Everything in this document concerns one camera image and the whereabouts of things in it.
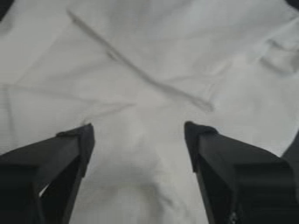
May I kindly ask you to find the white t-shirt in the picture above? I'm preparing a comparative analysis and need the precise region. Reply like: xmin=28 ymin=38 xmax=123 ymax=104
xmin=0 ymin=0 xmax=299 ymax=224

